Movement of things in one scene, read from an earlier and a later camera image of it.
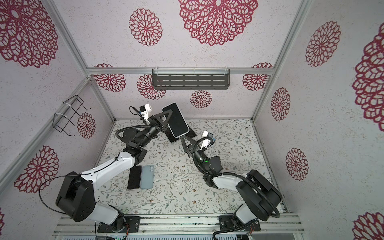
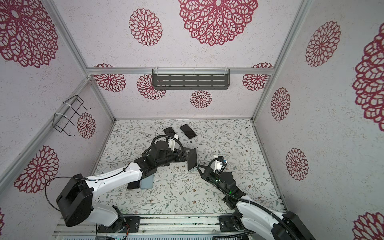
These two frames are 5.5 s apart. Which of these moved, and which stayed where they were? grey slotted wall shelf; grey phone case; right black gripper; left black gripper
Moved: right black gripper; left black gripper
Stayed: grey phone case; grey slotted wall shelf
